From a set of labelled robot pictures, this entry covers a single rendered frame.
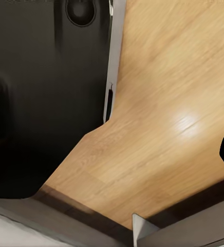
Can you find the bed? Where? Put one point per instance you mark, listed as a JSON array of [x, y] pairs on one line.
[[31, 223]]

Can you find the nightstand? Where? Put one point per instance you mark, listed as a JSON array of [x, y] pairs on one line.
[[203, 229]]

